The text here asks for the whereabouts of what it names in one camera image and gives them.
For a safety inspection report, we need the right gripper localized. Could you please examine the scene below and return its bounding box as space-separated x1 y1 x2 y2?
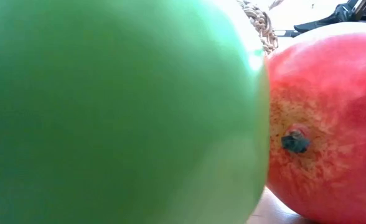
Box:
294 0 361 34

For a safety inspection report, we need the woven straw basket with handles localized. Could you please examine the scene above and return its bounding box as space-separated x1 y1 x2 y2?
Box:
236 0 286 55

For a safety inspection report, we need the red orange peach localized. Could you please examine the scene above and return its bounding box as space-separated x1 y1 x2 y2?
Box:
265 21 366 224

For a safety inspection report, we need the green apple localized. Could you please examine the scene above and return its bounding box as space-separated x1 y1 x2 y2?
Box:
0 0 271 224

